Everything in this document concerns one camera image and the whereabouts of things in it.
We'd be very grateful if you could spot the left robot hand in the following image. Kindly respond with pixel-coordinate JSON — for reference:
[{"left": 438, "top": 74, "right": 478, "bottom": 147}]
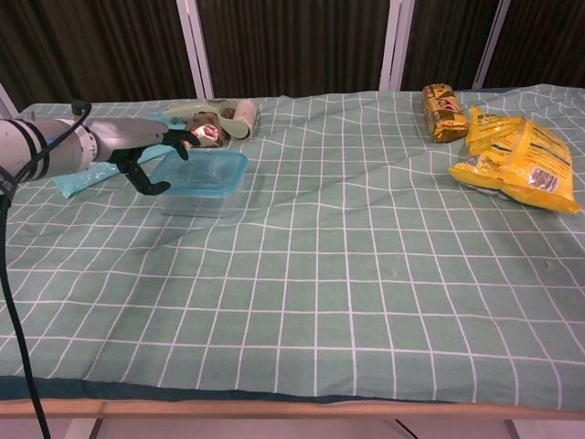
[{"left": 86, "top": 117, "right": 200, "bottom": 196}]

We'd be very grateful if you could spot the blue plastic lid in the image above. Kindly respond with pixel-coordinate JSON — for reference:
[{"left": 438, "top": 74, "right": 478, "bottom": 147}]
[{"left": 149, "top": 150, "right": 250, "bottom": 198}]

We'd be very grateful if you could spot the clear plastic container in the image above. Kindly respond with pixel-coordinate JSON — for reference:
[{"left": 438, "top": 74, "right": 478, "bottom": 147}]
[{"left": 156, "top": 181, "right": 244, "bottom": 220}]

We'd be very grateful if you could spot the light blue wet wipes pack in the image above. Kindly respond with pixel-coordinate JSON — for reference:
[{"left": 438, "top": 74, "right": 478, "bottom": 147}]
[{"left": 51, "top": 111, "right": 186, "bottom": 199}]

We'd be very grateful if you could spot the shiny brown snack packet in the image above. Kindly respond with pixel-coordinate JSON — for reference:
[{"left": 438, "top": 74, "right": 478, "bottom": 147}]
[{"left": 182, "top": 111, "right": 228, "bottom": 149}]

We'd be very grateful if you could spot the pale green lint roller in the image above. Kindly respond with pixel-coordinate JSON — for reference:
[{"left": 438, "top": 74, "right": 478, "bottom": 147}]
[{"left": 163, "top": 97, "right": 261, "bottom": 141}]

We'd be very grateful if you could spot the green checked tablecloth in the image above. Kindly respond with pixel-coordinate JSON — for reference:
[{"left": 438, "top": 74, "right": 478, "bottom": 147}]
[{"left": 0, "top": 83, "right": 585, "bottom": 411}]

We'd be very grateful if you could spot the golden biscuit pack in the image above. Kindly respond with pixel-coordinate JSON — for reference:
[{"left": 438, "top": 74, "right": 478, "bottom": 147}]
[{"left": 420, "top": 82, "right": 470, "bottom": 144}]

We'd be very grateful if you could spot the yellow snack bag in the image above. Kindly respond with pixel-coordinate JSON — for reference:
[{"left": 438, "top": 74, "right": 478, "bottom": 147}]
[{"left": 448, "top": 104, "right": 584, "bottom": 215}]

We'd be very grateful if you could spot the white partition frame post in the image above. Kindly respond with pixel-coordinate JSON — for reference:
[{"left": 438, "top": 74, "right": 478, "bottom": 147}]
[
  {"left": 176, "top": 0, "right": 215, "bottom": 99},
  {"left": 378, "top": 0, "right": 415, "bottom": 92},
  {"left": 473, "top": 0, "right": 511, "bottom": 91},
  {"left": 0, "top": 81, "right": 22, "bottom": 121}
]

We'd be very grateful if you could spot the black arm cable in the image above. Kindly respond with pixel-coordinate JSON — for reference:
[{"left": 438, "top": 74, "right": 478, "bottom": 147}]
[{"left": 0, "top": 99, "right": 93, "bottom": 439}]

